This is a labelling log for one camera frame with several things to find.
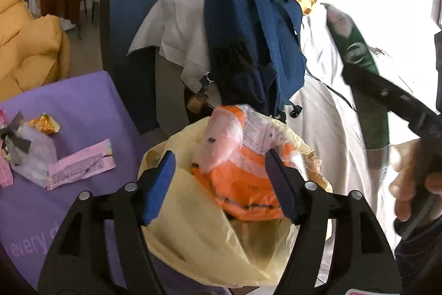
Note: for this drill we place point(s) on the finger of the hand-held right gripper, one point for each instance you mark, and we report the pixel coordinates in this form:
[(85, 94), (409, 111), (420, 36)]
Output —
[(383, 91)]

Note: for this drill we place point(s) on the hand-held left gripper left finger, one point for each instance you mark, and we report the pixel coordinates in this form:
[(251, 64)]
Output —
[(159, 188)]

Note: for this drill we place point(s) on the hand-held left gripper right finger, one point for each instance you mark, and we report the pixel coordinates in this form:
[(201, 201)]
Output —
[(281, 184)]

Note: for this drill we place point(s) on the orange clear snack packet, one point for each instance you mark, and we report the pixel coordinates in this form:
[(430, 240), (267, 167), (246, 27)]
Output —
[(241, 184)]

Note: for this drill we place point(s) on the yellow plastic garbage bag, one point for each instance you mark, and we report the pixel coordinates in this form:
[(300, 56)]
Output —
[(193, 236)]

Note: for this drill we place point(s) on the long pink wrapper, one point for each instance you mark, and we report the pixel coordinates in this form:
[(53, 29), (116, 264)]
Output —
[(79, 165)]

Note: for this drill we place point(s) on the pink white snack packet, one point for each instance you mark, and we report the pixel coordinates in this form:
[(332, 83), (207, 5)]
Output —
[(4, 174)]

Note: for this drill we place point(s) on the person's right hand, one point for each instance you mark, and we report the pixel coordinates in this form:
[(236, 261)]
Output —
[(405, 177)]

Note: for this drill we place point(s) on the white fabric cover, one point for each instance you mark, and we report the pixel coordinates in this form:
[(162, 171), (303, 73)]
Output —
[(328, 115)]

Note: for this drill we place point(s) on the purple tablecloth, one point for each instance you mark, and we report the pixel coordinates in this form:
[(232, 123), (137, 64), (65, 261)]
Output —
[(86, 101)]

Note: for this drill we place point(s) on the clear bag with dark bow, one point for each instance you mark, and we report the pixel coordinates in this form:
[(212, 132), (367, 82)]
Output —
[(34, 156)]

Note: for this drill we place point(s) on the gold foil wrapper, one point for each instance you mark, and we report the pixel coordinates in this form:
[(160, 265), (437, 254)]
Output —
[(46, 124)]

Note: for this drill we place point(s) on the navy blue backpack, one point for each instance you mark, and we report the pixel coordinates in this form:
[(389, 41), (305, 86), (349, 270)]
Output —
[(248, 39)]

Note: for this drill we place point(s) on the white cloth on chair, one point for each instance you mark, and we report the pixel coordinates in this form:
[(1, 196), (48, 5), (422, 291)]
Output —
[(172, 32)]

